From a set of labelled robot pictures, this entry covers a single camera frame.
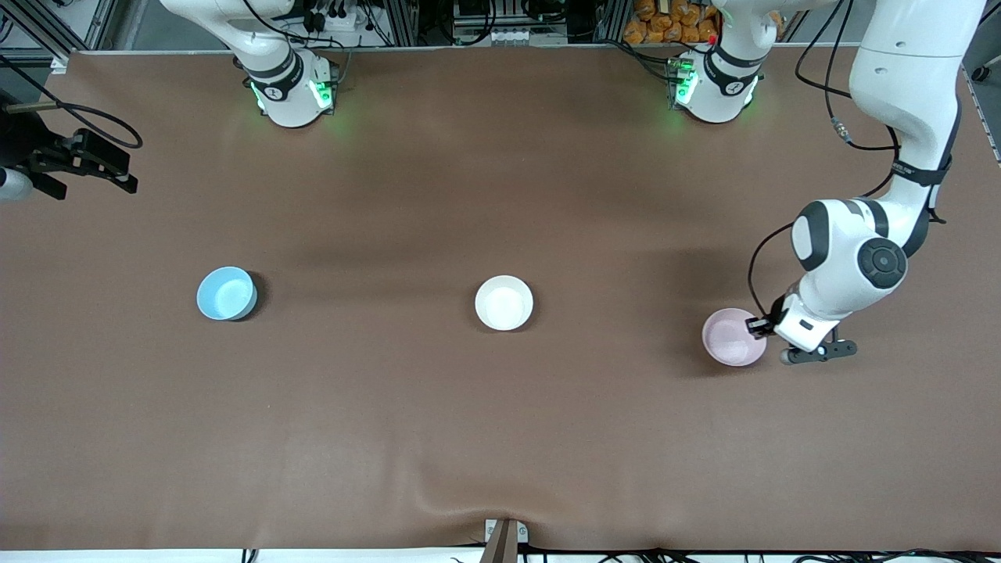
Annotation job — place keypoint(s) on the metal table clamp bracket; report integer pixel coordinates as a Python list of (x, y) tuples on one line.
[(504, 536)]

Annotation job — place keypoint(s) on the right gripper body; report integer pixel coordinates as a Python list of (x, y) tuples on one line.
[(30, 146)]

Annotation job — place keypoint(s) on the white power strip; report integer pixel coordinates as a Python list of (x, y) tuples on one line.
[(332, 20)]

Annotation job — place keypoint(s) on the white terminal block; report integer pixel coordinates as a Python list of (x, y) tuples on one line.
[(516, 36)]

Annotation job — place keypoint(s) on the pink bowl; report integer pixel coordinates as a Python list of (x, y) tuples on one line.
[(729, 338)]

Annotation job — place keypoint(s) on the aluminium frame strut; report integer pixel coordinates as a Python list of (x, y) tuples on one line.
[(47, 35)]

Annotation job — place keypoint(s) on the green lit base box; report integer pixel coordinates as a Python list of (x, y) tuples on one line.
[(682, 82), (324, 90)]

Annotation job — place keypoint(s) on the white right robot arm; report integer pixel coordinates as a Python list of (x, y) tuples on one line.
[(281, 94)]

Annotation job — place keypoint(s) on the orange packaged goods pile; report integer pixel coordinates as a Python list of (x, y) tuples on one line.
[(665, 23)]

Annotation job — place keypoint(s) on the white bowl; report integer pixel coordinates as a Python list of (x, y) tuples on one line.
[(504, 303)]

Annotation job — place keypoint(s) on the brown table mat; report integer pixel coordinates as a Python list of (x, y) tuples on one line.
[(500, 438)]

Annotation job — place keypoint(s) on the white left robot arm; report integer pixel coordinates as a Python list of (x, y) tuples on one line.
[(907, 70)]

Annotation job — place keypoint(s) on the blue bowl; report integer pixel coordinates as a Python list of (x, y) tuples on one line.
[(225, 295)]

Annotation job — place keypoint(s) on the aluminium frame post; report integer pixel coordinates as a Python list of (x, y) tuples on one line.
[(611, 22), (403, 22)]

